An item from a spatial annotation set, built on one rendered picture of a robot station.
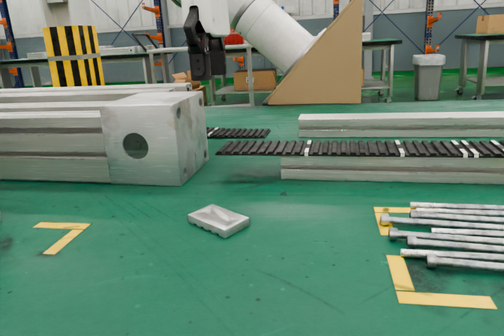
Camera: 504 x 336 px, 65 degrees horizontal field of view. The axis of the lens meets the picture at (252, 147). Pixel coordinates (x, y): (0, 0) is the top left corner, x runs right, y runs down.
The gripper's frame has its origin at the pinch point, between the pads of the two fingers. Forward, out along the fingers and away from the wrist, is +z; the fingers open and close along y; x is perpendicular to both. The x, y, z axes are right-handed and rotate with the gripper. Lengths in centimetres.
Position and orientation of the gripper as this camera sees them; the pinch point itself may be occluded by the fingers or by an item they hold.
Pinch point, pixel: (209, 70)
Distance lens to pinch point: 67.1
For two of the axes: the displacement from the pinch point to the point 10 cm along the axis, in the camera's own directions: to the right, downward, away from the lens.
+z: 0.6, 9.6, 2.7
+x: -9.7, -0.1, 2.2
